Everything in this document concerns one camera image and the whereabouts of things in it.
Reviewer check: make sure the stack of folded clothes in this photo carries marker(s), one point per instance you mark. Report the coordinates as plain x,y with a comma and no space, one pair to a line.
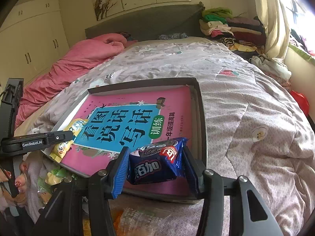
237,33

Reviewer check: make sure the red plastic bag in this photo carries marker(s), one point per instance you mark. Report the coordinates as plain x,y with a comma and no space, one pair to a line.
302,102

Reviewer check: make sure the light green pastry packet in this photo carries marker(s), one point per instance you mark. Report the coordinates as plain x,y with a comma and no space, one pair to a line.
52,178

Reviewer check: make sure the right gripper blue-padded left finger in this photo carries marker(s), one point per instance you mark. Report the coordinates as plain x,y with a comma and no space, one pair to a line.
63,214

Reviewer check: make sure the patterned mauve quilt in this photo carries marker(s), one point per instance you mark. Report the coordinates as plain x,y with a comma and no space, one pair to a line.
254,126

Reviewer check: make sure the black shallow tray box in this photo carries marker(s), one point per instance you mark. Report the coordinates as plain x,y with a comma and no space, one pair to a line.
197,143

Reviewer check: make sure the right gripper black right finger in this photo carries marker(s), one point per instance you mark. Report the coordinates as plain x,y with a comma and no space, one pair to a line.
249,215

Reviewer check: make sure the left hand red nails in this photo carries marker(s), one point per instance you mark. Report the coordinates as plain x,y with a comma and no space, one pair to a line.
13,190

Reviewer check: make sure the cream curtain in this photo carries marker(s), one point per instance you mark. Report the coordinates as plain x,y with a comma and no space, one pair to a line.
272,15

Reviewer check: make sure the orange-ended biscuit packet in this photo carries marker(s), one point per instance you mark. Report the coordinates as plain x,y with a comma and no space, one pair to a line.
136,221

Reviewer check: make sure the pink blue Chinese workbook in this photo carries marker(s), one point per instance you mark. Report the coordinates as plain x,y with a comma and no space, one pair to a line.
129,118

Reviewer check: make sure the cream wardrobe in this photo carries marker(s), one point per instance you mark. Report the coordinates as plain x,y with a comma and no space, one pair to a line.
32,39

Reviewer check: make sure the blue Oreo cookie packet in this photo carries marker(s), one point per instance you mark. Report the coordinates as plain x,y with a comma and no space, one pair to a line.
157,162

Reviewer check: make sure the pink blanket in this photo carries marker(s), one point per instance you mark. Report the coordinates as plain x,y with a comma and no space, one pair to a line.
79,60

